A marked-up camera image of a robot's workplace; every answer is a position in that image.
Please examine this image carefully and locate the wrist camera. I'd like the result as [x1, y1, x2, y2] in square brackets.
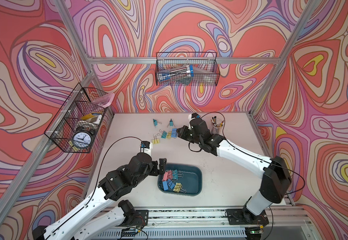
[189, 113, 201, 121]
[140, 141, 152, 156]

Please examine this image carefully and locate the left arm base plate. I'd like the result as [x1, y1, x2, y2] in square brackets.
[119, 210, 149, 229]

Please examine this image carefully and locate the blue binder clip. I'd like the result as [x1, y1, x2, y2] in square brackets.
[171, 128, 178, 139]
[162, 181, 168, 191]
[167, 179, 176, 190]

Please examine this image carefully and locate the teal binder clip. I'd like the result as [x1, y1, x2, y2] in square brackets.
[153, 119, 162, 127]
[159, 130, 167, 139]
[167, 119, 176, 128]
[172, 170, 184, 180]

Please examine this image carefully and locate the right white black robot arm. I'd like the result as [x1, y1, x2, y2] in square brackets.
[176, 115, 292, 224]

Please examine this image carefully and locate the clear blue-capped pen tube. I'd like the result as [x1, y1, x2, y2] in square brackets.
[156, 65, 194, 82]

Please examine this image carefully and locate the clear pen cup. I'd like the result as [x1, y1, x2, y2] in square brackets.
[211, 116, 225, 135]

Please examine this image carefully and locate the black alarm clock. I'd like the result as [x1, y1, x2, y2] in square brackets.
[72, 127, 96, 149]

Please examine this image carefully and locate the left black wire basket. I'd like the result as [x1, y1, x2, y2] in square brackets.
[44, 84, 108, 154]

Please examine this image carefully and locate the pink item in basket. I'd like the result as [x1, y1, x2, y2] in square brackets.
[92, 92, 115, 108]

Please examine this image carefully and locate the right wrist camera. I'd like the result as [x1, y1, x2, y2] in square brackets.
[189, 113, 201, 121]

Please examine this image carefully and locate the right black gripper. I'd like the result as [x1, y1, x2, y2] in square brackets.
[176, 125, 202, 145]

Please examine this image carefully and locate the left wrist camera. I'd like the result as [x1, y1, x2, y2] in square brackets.
[140, 141, 152, 156]

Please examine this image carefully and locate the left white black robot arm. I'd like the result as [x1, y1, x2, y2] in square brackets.
[32, 152, 167, 240]

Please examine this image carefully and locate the yellow white box in basket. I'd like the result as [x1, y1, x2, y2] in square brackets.
[80, 112, 102, 125]

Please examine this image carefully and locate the black wire basket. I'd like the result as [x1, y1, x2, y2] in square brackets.
[155, 51, 220, 86]
[44, 84, 108, 154]

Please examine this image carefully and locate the dark teal storage tray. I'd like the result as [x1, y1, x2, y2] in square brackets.
[157, 164, 203, 197]

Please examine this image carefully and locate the pink binder clip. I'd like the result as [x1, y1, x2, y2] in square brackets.
[166, 170, 173, 180]
[162, 172, 168, 182]

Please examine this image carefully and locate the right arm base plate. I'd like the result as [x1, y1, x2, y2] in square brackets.
[225, 209, 269, 227]

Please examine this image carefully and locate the back black wire basket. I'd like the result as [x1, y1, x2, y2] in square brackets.
[155, 51, 220, 86]

